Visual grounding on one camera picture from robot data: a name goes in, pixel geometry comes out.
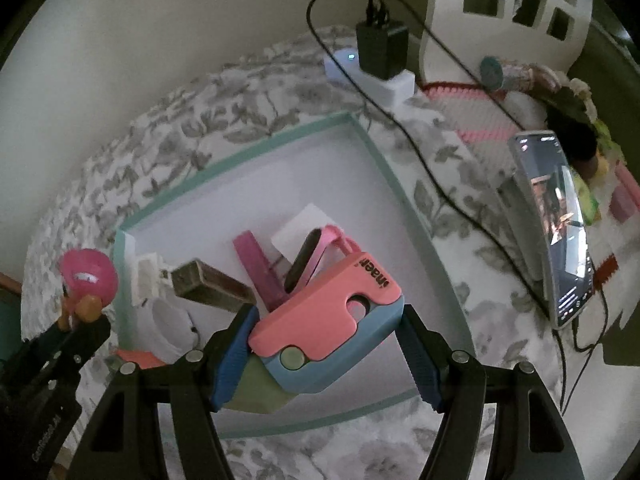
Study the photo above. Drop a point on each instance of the white plastic piece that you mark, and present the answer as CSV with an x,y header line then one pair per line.
x,y
147,272

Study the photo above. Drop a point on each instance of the artificial flower bunch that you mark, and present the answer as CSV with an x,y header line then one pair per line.
x,y
590,105

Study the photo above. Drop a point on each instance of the pink plastic item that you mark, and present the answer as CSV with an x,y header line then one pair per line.
x,y
625,200

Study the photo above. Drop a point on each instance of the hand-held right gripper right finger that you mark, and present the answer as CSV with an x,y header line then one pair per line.
x,y
420,360

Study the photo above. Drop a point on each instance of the pink white crocheted mat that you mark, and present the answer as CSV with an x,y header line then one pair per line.
x,y
480,110

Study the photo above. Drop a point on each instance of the grey phone stand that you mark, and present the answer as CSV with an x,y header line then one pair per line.
x,y
520,230

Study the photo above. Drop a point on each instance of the black power adapter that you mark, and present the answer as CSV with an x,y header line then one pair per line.
x,y
382,45

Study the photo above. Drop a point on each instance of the teal round item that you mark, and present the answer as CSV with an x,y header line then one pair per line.
x,y
491,72

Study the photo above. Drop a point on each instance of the grey floral blanket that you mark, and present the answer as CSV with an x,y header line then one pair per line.
x,y
225,105

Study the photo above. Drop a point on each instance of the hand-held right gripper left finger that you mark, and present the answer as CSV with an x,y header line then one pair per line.
x,y
232,360

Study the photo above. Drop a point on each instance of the gold patterned lighter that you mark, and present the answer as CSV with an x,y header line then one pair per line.
x,y
210,285

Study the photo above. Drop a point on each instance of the white round device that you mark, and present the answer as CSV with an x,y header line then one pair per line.
x,y
165,325

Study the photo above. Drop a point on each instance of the black watch with pink band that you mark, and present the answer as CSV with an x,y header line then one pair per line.
x,y
305,260

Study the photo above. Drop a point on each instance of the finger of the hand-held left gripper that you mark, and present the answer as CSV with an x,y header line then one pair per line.
x,y
75,342

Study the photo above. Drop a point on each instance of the white power strip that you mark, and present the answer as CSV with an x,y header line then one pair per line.
x,y
390,89

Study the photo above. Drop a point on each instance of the white card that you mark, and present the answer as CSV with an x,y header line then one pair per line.
x,y
305,225

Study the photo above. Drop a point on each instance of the smartphone with lit screen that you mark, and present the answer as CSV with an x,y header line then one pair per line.
x,y
555,220

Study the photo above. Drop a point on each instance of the teal-rimmed white box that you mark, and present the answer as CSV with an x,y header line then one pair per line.
x,y
300,175

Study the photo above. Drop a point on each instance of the pink blue green folding tool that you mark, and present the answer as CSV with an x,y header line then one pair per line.
x,y
320,310

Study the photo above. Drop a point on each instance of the pink toy dog figure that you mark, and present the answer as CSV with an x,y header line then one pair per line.
x,y
87,272

